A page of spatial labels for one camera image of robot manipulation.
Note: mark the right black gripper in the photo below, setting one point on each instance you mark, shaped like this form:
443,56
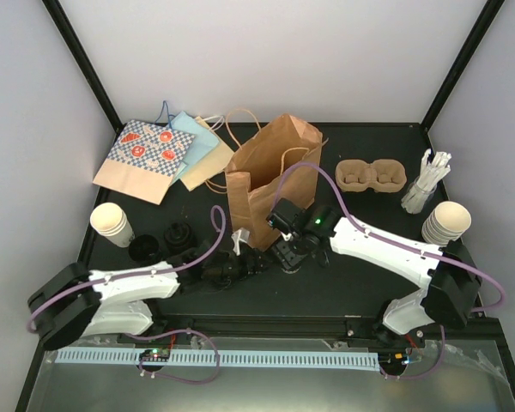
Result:
288,257

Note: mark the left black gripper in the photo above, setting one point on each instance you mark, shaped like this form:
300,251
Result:
256,267

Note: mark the black sleeved paper cup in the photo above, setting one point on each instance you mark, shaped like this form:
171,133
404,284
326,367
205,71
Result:
144,250

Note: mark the brown paper bag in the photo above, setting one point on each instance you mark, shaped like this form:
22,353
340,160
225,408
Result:
258,172

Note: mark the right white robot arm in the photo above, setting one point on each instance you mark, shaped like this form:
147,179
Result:
446,290

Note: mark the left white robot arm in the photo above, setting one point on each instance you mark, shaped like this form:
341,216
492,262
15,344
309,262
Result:
79,302

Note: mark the far black lid stack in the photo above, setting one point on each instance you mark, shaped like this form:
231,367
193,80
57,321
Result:
179,236

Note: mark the tan paper bag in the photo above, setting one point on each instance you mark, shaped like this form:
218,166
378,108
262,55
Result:
212,163

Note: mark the far pulp cup carrier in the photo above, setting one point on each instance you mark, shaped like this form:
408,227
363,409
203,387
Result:
382,175

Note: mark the small circuit board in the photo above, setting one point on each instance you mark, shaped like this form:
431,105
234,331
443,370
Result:
154,354

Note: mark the light blue paper bag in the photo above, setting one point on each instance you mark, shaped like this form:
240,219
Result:
204,142

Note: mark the left paper cup stack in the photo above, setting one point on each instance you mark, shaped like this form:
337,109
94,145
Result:
111,222

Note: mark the paper cup stack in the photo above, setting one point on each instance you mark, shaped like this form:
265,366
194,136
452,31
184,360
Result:
447,222
111,222

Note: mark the blue checkered paper bag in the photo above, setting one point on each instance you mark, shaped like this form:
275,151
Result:
144,160

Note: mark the right paper cup stack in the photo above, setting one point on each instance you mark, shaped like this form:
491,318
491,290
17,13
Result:
447,222

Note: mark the white straws in holder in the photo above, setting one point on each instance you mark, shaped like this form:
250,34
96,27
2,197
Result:
432,170

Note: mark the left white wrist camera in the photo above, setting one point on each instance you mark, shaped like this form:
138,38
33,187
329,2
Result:
239,237

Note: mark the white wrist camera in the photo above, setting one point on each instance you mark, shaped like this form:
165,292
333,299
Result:
239,237
287,218

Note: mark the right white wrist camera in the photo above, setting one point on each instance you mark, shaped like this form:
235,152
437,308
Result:
287,218

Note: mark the light blue cable duct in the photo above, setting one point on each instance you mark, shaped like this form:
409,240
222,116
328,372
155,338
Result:
225,358

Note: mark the left black frame post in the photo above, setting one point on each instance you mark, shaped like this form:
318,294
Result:
56,11

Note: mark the black frame post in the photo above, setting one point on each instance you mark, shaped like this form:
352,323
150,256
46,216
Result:
56,11
485,19

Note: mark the right black frame post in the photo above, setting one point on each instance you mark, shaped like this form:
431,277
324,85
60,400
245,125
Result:
485,19

